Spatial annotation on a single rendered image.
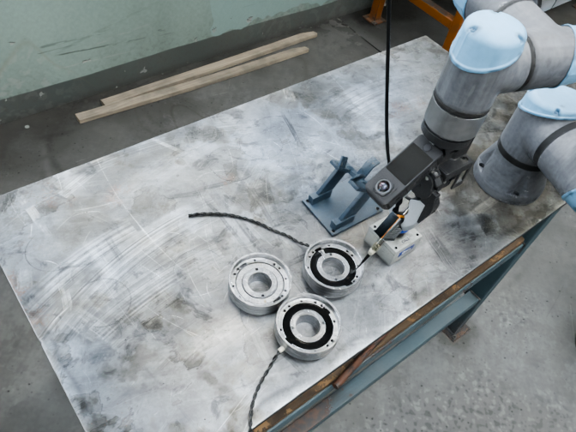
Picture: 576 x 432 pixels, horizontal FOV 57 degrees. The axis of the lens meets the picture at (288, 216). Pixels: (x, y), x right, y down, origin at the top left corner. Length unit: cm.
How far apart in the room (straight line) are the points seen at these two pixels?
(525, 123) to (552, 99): 6
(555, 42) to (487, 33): 11
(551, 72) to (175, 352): 65
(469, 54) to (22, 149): 194
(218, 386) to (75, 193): 46
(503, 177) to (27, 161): 175
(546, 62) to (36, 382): 153
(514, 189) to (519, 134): 13
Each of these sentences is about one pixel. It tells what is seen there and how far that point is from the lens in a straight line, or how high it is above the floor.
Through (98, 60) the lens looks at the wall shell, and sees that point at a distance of 246.
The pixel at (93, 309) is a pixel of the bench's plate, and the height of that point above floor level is 80.
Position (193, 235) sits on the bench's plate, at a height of 80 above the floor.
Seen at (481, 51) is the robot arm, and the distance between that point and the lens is 66.
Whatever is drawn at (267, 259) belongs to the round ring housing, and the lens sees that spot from 92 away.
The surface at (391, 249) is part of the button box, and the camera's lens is 96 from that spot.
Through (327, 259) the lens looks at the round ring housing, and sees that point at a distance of 94.
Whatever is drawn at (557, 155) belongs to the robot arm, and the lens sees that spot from 107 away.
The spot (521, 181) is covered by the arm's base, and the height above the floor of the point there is 85.
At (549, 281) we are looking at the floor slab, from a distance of 226.
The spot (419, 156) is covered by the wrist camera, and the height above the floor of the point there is 109.
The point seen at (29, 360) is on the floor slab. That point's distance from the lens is 181.
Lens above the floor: 159
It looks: 51 degrees down
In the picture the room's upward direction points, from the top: 11 degrees clockwise
